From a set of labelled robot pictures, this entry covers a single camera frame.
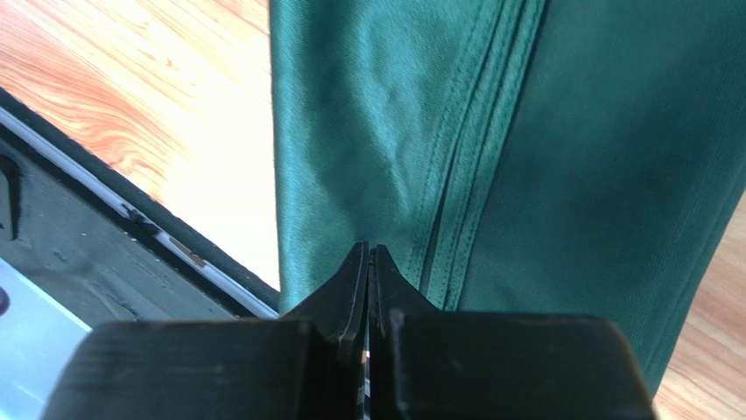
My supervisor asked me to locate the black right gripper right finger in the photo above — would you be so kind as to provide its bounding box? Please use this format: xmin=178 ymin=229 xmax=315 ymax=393
xmin=369 ymin=246 xmax=656 ymax=419

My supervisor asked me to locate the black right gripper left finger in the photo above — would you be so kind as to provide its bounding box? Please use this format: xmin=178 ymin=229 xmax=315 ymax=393
xmin=44 ymin=242 xmax=369 ymax=419

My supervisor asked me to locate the dark green cloth napkin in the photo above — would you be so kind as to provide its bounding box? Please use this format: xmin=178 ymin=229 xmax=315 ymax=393
xmin=270 ymin=1 xmax=745 ymax=391

